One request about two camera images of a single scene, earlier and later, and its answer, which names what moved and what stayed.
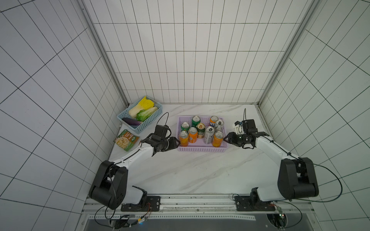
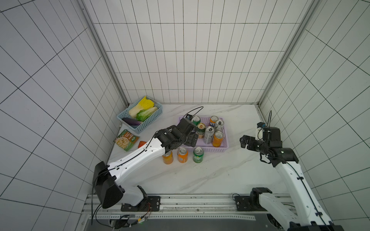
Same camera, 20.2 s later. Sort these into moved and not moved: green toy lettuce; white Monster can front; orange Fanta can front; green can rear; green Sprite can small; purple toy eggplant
Moved: green Sprite can small; orange Fanta can front
Not moved: green can rear; white Monster can front; green toy lettuce; purple toy eggplant
